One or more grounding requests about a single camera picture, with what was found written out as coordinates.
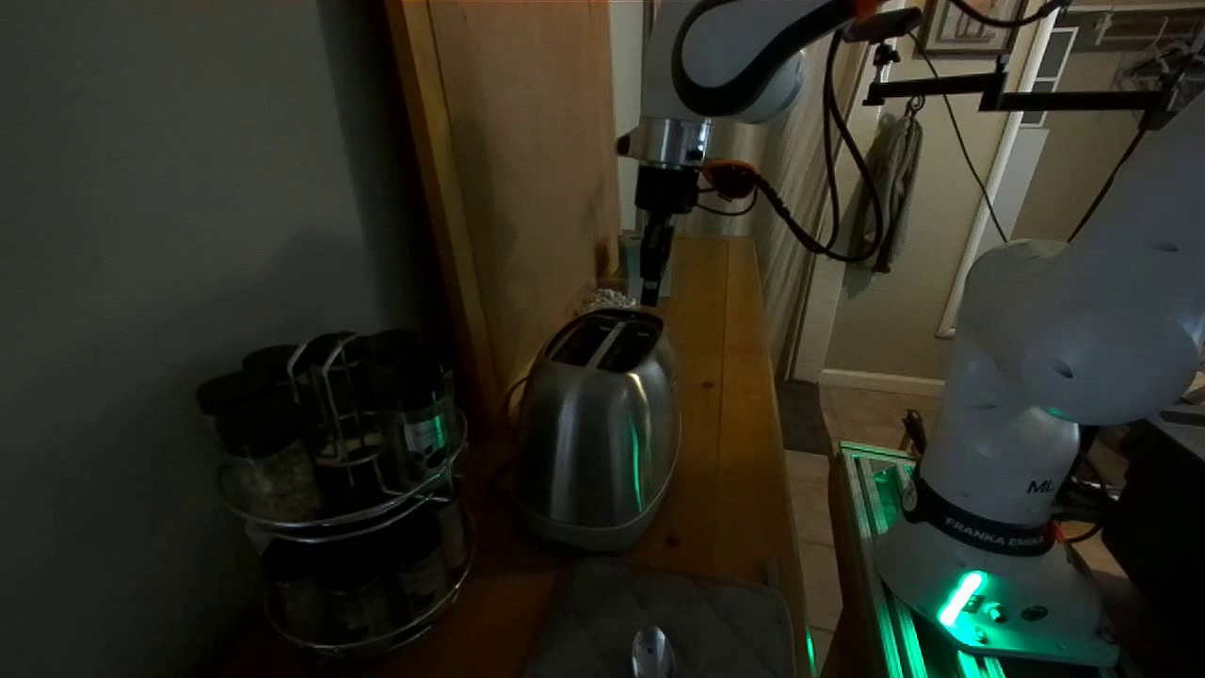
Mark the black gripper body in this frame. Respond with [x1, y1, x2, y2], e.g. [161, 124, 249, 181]
[632, 161, 703, 256]

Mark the stainless steel two-slot toaster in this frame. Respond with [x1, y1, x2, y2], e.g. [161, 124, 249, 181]
[514, 305, 685, 555]

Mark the light curtain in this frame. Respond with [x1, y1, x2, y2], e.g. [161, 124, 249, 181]
[699, 73, 876, 374]

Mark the large plywood board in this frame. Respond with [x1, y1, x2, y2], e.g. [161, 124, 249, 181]
[382, 0, 628, 427]

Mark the hanging grey towel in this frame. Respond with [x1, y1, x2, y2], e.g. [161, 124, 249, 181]
[842, 111, 926, 281]

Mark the dark lidded spice jar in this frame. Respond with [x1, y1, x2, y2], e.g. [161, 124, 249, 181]
[370, 327, 458, 466]
[262, 537, 382, 635]
[240, 339, 332, 417]
[300, 363, 408, 505]
[195, 368, 318, 520]
[374, 502, 473, 609]

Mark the grey cloth mat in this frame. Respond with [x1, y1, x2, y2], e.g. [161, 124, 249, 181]
[524, 561, 802, 678]

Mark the small metal spoon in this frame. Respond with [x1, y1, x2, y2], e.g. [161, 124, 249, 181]
[627, 620, 682, 678]

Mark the black side cabinet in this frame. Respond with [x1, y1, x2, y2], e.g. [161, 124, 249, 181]
[1107, 417, 1205, 678]

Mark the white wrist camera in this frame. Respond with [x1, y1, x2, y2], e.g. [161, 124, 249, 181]
[610, 118, 716, 170]

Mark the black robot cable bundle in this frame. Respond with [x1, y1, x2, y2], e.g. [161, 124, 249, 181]
[697, 30, 889, 270]

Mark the toaster power cord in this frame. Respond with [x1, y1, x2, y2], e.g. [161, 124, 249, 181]
[502, 359, 541, 431]

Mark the black exterior camera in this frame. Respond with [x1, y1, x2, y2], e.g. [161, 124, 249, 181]
[840, 5, 926, 47]

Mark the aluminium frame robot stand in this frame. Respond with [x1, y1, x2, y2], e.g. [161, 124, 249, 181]
[822, 438, 1011, 678]

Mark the framed wall picture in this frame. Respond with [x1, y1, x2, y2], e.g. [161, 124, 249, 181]
[919, 0, 1032, 60]

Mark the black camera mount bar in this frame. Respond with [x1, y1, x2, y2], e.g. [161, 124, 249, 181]
[864, 34, 1173, 119]

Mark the round wire spice rack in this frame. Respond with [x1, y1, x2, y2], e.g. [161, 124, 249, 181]
[217, 335, 478, 654]

